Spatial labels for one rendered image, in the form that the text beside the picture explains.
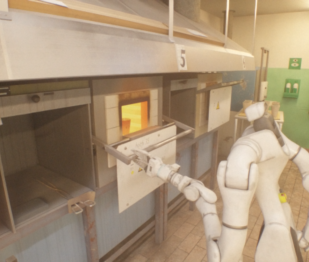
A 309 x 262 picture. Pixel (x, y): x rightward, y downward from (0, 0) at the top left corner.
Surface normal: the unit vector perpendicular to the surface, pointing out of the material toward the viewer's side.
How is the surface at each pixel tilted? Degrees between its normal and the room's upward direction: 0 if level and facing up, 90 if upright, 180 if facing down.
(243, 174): 65
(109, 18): 123
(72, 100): 90
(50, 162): 90
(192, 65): 80
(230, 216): 75
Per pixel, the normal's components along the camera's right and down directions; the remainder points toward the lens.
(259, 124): -0.54, 0.25
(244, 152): 0.00, -0.81
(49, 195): 0.00, -0.97
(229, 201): -0.65, 0.02
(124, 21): 0.68, 0.66
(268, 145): -0.11, 0.06
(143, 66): 0.80, -0.02
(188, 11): 0.26, 0.26
